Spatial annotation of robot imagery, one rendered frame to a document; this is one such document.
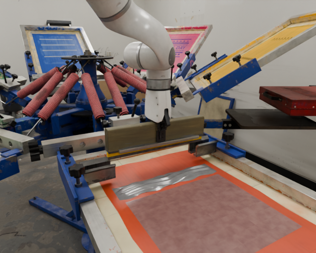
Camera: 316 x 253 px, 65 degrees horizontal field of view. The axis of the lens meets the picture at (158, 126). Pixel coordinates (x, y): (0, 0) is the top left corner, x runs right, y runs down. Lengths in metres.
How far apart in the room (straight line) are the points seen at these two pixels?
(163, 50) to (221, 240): 0.46
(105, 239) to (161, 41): 0.46
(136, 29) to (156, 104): 0.25
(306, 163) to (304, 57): 1.03
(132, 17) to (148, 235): 0.49
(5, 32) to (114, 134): 4.18
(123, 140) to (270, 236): 0.46
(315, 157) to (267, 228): 2.19
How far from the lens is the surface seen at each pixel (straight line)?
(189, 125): 0.87
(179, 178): 0.84
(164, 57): 0.64
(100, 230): 0.61
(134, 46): 0.70
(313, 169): 2.90
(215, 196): 0.78
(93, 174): 0.79
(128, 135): 0.77
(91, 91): 1.32
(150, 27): 0.61
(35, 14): 4.86
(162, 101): 0.75
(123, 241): 0.63
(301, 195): 0.82
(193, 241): 0.63
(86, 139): 0.99
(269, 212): 0.76
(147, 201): 0.74
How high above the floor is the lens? 1.37
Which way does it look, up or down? 18 degrees down
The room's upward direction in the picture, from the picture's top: straight up
